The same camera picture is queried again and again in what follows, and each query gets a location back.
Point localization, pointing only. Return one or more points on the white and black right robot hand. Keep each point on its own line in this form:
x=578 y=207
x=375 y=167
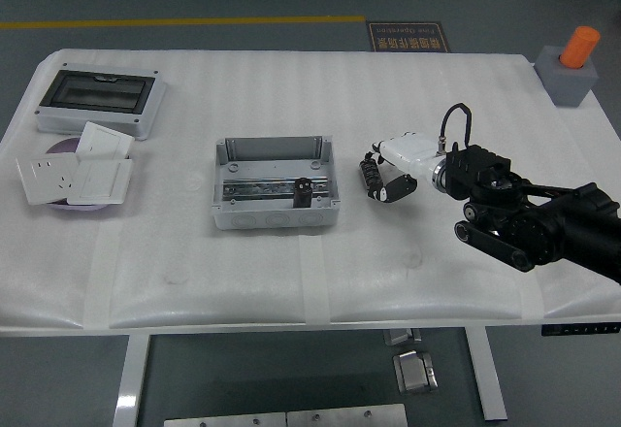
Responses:
x=410 y=153

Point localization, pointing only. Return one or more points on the grey open junction box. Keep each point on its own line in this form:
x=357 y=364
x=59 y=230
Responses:
x=262 y=165

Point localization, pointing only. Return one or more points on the grey distribution box dark window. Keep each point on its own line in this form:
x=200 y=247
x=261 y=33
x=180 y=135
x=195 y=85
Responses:
x=97 y=99

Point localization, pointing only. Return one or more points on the dark floor sign mat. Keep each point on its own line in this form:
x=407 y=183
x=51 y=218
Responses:
x=407 y=37

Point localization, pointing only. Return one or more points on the grey foam block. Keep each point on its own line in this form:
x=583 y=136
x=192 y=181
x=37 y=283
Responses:
x=567 y=85

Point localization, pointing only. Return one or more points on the white foam table mat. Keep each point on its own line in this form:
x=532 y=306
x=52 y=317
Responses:
x=271 y=272

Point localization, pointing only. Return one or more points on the orange cylinder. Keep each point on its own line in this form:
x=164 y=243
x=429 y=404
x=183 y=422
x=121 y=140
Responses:
x=578 y=47

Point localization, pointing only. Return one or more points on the metal floor hinge block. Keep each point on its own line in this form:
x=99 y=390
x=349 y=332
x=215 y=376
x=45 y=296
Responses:
x=415 y=372

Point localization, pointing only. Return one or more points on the white table leg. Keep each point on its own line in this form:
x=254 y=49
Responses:
x=487 y=373
x=130 y=378

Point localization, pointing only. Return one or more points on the black table control panel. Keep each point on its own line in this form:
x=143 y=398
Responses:
x=579 y=329

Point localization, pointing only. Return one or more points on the grey metal floor plate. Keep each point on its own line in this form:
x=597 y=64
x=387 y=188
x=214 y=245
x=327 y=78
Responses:
x=225 y=420
x=347 y=416

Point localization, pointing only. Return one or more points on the white tape strip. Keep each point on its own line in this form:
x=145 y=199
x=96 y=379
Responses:
x=102 y=276

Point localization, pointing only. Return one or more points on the purple round plate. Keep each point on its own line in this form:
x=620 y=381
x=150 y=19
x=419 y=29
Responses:
x=63 y=147

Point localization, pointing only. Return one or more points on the metal DIN rail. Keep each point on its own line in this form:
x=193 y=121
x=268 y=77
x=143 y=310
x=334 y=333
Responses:
x=257 y=189

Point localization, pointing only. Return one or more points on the small metal floor bracket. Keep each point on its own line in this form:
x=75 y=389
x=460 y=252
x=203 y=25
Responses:
x=402 y=337

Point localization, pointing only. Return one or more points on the white wall switch panel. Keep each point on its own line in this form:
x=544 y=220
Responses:
x=104 y=141
x=99 y=182

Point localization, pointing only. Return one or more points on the white wall socket panel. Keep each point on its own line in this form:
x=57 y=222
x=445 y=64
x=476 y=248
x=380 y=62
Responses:
x=46 y=179

